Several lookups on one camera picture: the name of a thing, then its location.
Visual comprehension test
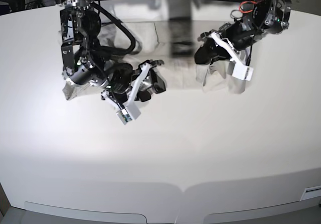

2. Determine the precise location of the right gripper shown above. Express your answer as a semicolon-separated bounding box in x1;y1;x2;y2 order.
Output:
100;59;166;108

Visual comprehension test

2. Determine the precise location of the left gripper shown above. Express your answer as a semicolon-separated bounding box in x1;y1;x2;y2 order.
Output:
194;22;258;65

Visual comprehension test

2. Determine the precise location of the beige T-shirt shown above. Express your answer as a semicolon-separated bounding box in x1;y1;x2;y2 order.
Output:
60;21;244;107

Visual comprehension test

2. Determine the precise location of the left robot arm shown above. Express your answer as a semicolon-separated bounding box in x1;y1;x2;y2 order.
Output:
216;0;292;66

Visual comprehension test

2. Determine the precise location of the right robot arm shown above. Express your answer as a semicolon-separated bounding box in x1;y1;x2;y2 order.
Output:
56;0;166;110

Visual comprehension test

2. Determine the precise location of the white label sticker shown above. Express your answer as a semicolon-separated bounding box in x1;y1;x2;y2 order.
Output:
300;186;321;201

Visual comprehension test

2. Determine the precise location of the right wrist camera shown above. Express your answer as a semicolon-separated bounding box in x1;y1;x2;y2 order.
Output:
116;102;141;125

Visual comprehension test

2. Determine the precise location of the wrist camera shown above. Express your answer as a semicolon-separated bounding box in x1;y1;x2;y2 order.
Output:
116;102;141;125
232;63;254;81

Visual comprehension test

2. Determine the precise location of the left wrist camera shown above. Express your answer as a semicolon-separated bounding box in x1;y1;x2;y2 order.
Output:
232;63;254;81

